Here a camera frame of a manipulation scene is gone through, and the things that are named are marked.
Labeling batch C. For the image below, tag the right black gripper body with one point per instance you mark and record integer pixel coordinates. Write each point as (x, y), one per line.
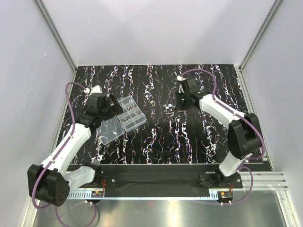
(181, 92)

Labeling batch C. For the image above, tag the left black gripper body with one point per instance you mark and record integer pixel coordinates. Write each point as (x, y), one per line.
(110, 104)

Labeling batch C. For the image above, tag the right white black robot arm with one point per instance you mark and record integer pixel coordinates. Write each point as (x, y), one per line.
(244, 133)

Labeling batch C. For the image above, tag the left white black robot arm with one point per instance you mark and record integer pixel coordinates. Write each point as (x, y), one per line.
(49, 181)

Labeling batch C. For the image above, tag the pile of screws and nuts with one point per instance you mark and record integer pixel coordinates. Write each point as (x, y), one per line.
(170, 109)

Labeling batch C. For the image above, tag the clear plastic compartment box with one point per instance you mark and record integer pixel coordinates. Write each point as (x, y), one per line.
(131, 118)

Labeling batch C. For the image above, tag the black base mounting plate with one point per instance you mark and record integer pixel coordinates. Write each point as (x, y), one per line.
(200, 175)

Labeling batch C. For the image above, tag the right aluminium frame post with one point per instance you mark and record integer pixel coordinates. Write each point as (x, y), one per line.
(269, 17)

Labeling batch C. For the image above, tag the aluminium frame post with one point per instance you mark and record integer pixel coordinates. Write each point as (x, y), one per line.
(269, 17)
(52, 28)

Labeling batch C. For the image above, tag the left aluminium frame post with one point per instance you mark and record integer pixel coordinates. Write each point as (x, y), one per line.
(52, 28)

